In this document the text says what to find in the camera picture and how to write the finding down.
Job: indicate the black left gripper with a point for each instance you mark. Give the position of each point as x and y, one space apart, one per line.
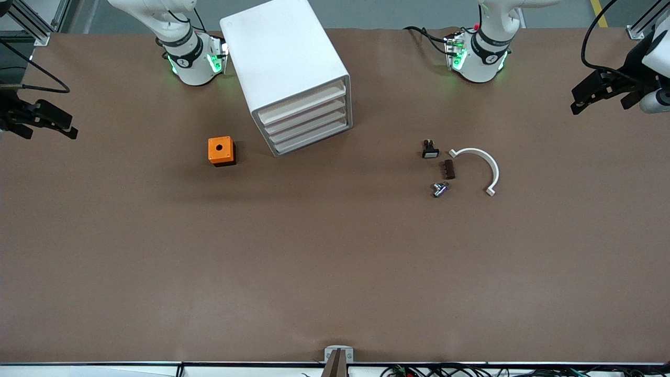
632 82

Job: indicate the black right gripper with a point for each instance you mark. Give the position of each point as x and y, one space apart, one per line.
10 111

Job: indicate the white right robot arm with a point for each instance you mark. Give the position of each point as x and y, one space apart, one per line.
193 68

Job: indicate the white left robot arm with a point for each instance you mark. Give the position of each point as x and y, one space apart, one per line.
481 68

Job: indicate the black square push button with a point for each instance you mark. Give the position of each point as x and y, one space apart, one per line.
431 152

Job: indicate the white semicircular pipe clamp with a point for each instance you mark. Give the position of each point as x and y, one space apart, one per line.
495 173

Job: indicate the dark brown cylinder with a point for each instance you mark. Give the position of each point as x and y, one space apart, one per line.
447 169

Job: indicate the orange box with hole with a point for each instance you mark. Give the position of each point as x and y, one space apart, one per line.
220 149

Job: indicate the chrome angle valve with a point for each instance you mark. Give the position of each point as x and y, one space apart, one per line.
439 189

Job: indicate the aluminium frame profile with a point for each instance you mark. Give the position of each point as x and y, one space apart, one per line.
31 29
646 23

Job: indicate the grey metal edge bracket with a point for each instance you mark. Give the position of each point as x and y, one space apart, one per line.
330 353

